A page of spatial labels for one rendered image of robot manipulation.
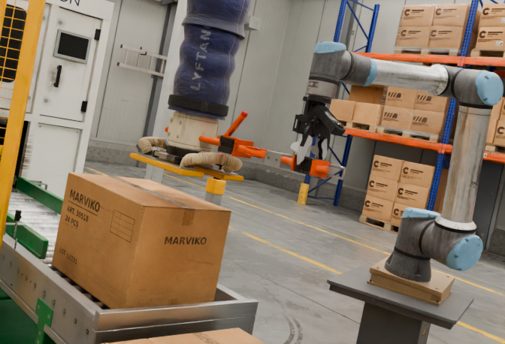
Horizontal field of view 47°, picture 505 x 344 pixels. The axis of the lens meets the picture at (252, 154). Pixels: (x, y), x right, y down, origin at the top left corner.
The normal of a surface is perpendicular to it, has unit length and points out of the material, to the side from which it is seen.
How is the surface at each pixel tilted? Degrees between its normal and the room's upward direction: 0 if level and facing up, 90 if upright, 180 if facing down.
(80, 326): 90
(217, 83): 75
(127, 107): 90
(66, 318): 90
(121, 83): 90
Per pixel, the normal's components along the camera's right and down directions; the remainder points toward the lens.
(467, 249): 0.48, 0.30
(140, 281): 0.66, 0.17
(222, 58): 0.49, -0.18
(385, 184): -0.71, -0.14
